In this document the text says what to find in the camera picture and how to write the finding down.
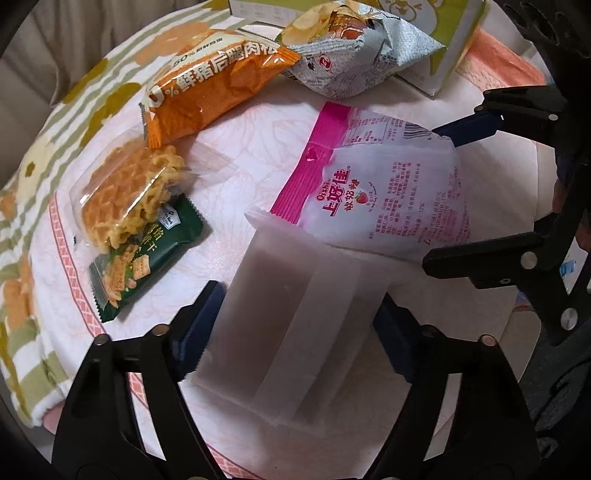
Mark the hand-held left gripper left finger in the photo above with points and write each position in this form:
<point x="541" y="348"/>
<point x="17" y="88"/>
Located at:
<point x="203" y="323"/>

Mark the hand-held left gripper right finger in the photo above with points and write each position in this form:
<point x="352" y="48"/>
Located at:
<point x="392" y="337"/>

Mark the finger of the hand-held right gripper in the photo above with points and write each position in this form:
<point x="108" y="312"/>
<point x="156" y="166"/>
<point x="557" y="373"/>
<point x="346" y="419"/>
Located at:
<point x="471" y="129"/>
<point x="485" y="261"/>

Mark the white translucent snack packet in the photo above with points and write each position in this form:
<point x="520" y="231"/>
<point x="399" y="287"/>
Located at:
<point x="286" y="323"/>

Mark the green cardboard box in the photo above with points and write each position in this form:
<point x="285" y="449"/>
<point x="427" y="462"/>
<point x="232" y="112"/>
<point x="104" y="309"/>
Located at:
<point x="450" y="41"/>

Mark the pink white candy bag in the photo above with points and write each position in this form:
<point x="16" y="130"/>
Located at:
<point x="378" y="194"/>

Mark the green cracker packet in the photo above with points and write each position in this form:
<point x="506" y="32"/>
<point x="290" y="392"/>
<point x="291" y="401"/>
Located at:
<point x="147" y="263"/>

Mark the silver chips bag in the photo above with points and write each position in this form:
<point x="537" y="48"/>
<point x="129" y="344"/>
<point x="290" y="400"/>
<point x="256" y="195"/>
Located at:
<point x="351" y="50"/>

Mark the clear waffle snack packet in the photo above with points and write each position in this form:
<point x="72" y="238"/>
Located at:
<point x="124" y="194"/>

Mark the white pink bordered sheet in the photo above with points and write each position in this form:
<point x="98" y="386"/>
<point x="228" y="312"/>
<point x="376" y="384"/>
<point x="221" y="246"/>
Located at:
<point x="240" y="152"/>

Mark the orange snack packet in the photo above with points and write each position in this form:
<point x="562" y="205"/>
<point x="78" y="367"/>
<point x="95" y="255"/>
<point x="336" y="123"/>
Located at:
<point x="212" y="87"/>

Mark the floral striped blanket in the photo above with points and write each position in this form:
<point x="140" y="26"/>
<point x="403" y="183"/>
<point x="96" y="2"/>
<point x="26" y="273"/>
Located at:
<point x="69" y="106"/>

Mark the beige curtain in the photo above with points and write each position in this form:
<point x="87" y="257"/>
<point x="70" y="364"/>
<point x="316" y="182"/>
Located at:
<point x="55" y="37"/>

